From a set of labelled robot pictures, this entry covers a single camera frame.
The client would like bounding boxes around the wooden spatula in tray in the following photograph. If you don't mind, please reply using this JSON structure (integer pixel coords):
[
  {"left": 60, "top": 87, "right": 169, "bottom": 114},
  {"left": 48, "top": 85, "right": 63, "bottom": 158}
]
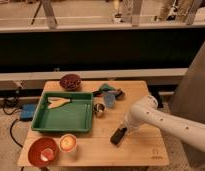
[{"left": 48, "top": 97, "right": 70, "bottom": 109}]

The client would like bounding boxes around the small metal cup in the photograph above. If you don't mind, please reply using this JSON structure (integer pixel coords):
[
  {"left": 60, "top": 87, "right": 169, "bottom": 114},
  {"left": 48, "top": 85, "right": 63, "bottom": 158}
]
[{"left": 94, "top": 103, "right": 105, "bottom": 117}]

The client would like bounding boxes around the black cable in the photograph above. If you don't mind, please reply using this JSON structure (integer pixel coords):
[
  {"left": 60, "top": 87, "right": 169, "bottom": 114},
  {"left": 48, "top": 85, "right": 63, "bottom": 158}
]
[{"left": 1, "top": 87, "right": 24, "bottom": 148}]

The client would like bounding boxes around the blue box on floor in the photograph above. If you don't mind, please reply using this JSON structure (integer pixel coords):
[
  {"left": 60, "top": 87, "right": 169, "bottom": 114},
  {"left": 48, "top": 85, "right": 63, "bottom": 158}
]
[{"left": 20, "top": 104, "right": 36, "bottom": 121}]

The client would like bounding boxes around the wooden table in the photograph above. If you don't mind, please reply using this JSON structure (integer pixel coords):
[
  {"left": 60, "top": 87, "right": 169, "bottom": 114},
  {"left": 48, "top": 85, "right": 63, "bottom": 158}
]
[{"left": 17, "top": 80, "right": 170, "bottom": 168}]

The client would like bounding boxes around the green plastic tray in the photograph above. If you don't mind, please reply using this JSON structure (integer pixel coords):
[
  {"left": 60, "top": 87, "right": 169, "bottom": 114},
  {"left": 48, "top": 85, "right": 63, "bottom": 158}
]
[{"left": 31, "top": 91, "right": 93, "bottom": 132}]

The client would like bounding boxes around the black eraser block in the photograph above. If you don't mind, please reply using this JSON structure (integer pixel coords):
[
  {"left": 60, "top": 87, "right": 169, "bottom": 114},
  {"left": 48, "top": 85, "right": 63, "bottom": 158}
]
[{"left": 110, "top": 127, "right": 127, "bottom": 145}]

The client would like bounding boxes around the blue plastic cup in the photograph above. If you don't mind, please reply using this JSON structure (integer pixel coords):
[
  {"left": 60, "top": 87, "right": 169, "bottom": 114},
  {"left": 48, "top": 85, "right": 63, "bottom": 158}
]
[{"left": 103, "top": 92, "right": 115, "bottom": 108}]

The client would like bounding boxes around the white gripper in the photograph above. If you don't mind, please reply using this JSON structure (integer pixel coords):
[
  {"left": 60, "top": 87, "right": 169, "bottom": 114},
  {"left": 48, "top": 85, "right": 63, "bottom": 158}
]
[{"left": 120, "top": 119, "right": 137, "bottom": 136}]

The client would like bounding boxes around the teal cloth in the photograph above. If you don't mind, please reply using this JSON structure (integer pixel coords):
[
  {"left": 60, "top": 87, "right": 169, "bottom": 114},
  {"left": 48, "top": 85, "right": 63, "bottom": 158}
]
[{"left": 99, "top": 83, "right": 116, "bottom": 93}]

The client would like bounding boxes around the dark brown bowl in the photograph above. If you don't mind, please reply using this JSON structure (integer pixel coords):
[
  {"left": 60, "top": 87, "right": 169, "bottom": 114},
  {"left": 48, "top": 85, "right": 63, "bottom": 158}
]
[{"left": 59, "top": 74, "right": 81, "bottom": 90}]

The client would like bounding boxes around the red bowl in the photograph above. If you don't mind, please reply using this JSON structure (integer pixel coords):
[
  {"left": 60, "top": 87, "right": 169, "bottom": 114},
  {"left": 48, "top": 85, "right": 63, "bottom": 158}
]
[{"left": 28, "top": 137, "right": 58, "bottom": 167}]

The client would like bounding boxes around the orange white cup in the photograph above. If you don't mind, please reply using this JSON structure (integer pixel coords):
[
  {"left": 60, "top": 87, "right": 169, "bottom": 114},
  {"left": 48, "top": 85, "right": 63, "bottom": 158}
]
[{"left": 59, "top": 134, "right": 77, "bottom": 153}]

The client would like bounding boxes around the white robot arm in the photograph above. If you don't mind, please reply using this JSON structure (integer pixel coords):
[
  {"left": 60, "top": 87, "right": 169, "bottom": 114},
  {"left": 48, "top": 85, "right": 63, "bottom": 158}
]
[{"left": 123, "top": 95, "right": 205, "bottom": 153}]

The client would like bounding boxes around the small clear cup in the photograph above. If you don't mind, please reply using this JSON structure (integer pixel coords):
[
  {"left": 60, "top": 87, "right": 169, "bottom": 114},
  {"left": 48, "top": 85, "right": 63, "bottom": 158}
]
[{"left": 40, "top": 148, "right": 54, "bottom": 162}]

